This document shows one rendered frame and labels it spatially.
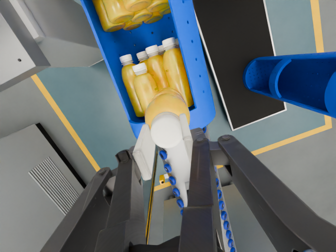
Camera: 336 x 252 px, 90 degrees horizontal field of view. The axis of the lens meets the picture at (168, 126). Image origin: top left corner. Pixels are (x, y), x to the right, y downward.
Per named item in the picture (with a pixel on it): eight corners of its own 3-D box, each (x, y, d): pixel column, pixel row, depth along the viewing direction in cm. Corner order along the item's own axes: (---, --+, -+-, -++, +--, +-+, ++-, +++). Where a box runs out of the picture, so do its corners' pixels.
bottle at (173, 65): (186, 101, 60) (171, 46, 54) (201, 101, 54) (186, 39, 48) (171, 109, 56) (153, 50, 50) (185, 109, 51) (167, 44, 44)
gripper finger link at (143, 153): (151, 179, 15) (143, 181, 15) (155, 144, 21) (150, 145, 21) (140, 151, 14) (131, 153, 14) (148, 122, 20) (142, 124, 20)
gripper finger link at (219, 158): (196, 156, 12) (238, 145, 12) (189, 129, 17) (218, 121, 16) (201, 172, 13) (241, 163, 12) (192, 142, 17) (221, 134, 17)
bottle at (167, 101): (174, 81, 37) (178, 90, 20) (188, 108, 39) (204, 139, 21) (147, 96, 38) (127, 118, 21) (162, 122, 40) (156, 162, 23)
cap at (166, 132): (173, 107, 20) (173, 111, 19) (187, 134, 21) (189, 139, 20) (145, 122, 21) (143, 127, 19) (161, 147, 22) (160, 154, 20)
